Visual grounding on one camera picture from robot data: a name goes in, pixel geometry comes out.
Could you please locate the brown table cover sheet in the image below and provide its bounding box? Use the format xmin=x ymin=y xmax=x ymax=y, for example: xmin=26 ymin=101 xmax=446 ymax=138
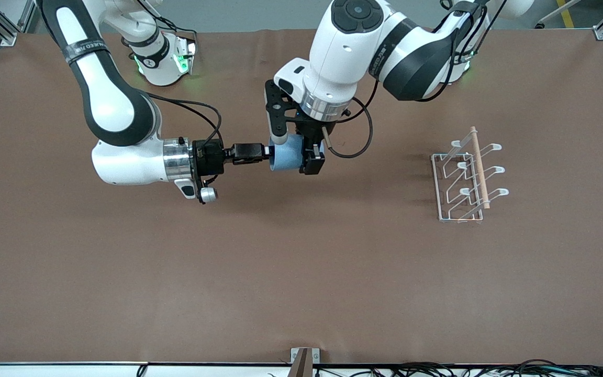
xmin=0 ymin=27 xmax=603 ymax=365

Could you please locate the white wire cup holder rack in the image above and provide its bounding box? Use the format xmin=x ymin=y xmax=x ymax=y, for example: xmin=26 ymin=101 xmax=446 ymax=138
xmin=431 ymin=126 xmax=510 ymax=224

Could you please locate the black right base cable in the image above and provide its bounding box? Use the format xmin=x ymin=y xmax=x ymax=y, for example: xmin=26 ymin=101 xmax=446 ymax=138
xmin=139 ymin=0 xmax=198 ymax=50

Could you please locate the black cable bundle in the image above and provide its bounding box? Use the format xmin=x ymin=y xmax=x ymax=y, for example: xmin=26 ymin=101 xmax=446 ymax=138
xmin=315 ymin=360 xmax=603 ymax=377

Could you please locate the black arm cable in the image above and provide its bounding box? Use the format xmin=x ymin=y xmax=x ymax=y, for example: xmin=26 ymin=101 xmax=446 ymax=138
xmin=144 ymin=92 xmax=224 ymax=145
xmin=321 ymin=0 xmax=509 ymax=159

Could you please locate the blue plastic cup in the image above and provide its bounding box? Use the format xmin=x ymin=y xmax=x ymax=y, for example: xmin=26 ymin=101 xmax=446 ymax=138
xmin=270 ymin=133 xmax=325 ymax=173

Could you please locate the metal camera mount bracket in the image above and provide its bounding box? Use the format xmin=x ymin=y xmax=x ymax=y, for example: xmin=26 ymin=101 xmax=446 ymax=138
xmin=291 ymin=348 xmax=320 ymax=377

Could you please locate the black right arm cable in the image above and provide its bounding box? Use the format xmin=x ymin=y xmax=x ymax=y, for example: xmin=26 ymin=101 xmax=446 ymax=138
xmin=144 ymin=92 xmax=224 ymax=145

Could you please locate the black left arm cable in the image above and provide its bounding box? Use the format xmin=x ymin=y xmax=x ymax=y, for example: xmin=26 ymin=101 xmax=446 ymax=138
xmin=321 ymin=0 xmax=509 ymax=159

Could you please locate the white tube leg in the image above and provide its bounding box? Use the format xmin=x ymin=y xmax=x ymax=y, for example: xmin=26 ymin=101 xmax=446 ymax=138
xmin=536 ymin=0 xmax=582 ymax=28

